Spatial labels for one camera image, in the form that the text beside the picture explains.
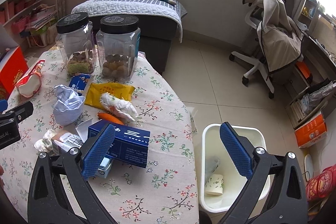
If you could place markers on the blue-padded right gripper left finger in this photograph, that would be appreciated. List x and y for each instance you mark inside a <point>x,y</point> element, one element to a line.
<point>48,201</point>

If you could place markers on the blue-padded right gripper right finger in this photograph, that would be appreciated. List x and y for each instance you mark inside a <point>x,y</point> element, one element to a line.
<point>286,201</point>

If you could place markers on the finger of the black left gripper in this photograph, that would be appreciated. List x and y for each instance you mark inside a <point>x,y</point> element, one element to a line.
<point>10,121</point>

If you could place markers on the red white snack bag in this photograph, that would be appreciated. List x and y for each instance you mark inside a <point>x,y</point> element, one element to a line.
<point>30,84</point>

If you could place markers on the blue biscuit box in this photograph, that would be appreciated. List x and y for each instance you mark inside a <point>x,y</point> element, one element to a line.
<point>79,82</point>

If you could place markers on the white plastic trash bin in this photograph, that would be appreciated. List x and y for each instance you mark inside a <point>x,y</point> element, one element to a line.
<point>211,145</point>

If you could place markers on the red patterned bag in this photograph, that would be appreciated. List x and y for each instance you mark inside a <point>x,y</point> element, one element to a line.
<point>322,185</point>

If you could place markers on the white round scale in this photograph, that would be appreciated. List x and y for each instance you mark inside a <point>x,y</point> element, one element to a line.
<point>308,167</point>

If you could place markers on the crumpled light blue paper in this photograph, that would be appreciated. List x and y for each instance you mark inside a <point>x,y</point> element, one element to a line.
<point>69,105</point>

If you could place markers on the small light blue box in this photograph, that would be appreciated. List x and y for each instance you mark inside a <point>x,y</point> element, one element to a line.
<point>104,168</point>

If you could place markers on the red cardboard box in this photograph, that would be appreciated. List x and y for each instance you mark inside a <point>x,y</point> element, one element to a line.
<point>13,67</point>

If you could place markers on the floral paper cup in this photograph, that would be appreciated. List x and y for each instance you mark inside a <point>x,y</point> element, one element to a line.
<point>214,185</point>

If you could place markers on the orange paper bag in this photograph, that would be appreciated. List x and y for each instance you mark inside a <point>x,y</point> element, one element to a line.
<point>311,132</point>

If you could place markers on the clear plastic bottle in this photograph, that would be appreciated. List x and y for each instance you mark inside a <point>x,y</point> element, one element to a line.
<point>211,164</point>

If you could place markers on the orange peel piece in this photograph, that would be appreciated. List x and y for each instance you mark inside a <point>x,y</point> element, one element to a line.
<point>110,118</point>

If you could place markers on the yellow snack packet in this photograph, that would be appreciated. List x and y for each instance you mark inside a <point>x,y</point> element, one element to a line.
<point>117,90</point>

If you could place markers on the silver foil bag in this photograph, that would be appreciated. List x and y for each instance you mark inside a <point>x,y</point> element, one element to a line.
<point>315,95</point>

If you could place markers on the dark blue flat box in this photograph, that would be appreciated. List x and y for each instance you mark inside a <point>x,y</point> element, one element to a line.
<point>130,144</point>

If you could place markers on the crumpled white tissue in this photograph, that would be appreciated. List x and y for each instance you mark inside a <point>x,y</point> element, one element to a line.
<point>118,107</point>

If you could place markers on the left clear jar black lid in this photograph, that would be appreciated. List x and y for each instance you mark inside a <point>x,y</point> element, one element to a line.
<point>76,42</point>

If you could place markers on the clear jar black lid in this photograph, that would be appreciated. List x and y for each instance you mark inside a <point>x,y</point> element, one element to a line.
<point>76,42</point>
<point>118,43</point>

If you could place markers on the floral tablecloth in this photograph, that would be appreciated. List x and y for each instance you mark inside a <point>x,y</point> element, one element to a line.
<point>165,191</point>

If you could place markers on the wooden desk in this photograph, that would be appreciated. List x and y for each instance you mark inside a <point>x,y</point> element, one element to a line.
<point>318,66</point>

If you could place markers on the white bookshelf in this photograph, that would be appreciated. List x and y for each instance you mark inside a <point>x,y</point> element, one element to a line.
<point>26,8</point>

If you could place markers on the right clear jar black lid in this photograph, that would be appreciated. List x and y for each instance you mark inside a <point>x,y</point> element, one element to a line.
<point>118,43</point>

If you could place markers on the white office chair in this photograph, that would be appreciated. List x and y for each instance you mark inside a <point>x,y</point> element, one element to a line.
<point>259,64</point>

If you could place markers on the beige blanket on chair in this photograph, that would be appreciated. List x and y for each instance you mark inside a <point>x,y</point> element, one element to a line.
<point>279,37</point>

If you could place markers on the quilted blue white blanket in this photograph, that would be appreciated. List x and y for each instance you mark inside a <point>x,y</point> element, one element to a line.
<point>134,7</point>

